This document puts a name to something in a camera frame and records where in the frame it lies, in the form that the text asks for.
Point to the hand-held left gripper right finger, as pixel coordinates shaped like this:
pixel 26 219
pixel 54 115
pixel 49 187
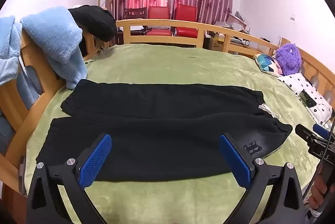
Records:
pixel 235 161

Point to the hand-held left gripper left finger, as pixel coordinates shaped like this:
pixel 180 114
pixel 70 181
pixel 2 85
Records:
pixel 95 158

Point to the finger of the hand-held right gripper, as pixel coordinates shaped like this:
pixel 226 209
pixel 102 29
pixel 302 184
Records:
pixel 303 131
pixel 320 130

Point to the black fleece pants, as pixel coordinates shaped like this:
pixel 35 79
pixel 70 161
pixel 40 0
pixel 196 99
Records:
pixel 157 140

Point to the person's right hand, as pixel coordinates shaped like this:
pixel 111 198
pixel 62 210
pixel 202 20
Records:
pixel 318 195

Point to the dark green cloth item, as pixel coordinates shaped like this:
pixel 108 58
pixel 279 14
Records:
pixel 307 98

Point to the white patterned pillow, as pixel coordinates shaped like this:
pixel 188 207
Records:
pixel 295 82

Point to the purple plush toy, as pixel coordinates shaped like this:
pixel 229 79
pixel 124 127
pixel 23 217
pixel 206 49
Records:
pixel 288 57

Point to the colourful geometric pillow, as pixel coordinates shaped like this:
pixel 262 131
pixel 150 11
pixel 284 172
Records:
pixel 267 64

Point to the green bed blanket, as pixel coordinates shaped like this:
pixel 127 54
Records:
pixel 183 66

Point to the cardboard box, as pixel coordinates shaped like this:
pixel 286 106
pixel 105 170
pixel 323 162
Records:
pixel 235 20

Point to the light blue fleece blanket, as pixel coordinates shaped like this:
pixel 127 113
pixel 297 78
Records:
pixel 52 32

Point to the black garment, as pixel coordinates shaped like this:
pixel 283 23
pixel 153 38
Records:
pixel 96 19

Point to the dark wooden chair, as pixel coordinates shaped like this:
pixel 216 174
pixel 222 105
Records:
pixel 134 13

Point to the red chair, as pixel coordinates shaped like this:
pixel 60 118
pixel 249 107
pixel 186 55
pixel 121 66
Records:
pixel 158 13
pixel 186 13

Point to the wooden bed frame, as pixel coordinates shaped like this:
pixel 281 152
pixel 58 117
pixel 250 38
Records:
pixel 157 23

